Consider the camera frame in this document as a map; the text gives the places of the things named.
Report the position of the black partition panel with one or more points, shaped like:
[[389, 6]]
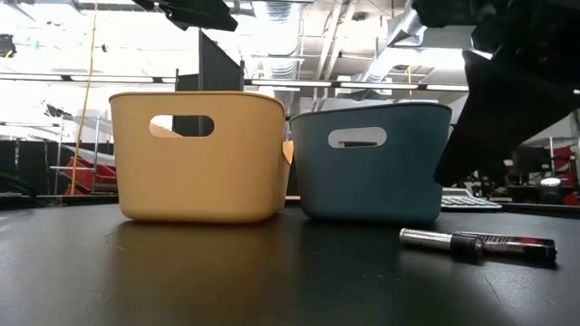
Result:
[[217, 68]]

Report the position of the red slanted panel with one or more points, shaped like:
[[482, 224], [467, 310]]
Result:
[[90, 176]]

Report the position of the white desk calculator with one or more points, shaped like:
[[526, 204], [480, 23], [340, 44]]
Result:
[[466, 201]]

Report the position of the blue plastic bin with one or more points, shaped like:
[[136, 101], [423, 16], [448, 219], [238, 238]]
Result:
[[371, 181]]

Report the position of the black and silver marker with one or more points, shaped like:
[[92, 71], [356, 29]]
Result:
[[521, 246]]

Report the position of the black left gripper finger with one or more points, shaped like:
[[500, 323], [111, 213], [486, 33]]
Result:
[[195, 13]]

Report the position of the yellow plastic bin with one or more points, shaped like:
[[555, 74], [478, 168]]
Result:
[[204, 181]]

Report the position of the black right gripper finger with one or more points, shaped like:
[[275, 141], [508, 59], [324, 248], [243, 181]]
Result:
[[489, 117]]

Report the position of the shelf with red bins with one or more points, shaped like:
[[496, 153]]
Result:
[[564, 163]]

